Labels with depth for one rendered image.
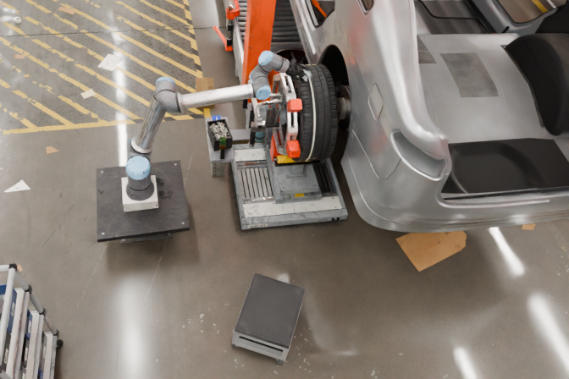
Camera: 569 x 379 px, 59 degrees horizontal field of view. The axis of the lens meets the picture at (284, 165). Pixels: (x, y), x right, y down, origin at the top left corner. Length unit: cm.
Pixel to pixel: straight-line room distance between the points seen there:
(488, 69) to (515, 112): 38
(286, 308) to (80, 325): 133
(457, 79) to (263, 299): 204
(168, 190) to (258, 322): 116
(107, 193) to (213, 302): 106
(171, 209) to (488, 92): 238
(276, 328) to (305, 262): 76
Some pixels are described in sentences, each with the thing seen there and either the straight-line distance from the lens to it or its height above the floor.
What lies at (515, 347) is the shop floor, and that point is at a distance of 401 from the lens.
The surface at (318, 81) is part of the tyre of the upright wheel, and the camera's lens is 322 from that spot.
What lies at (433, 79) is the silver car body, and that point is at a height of 104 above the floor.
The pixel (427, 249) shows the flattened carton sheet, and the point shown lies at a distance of 407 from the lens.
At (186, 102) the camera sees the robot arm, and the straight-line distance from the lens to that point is 298.
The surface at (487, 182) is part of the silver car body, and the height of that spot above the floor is 86.
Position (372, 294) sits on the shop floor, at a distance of 375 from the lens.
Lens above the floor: 326
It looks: 50 degrees down
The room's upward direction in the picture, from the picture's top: 11 degrees clockwise
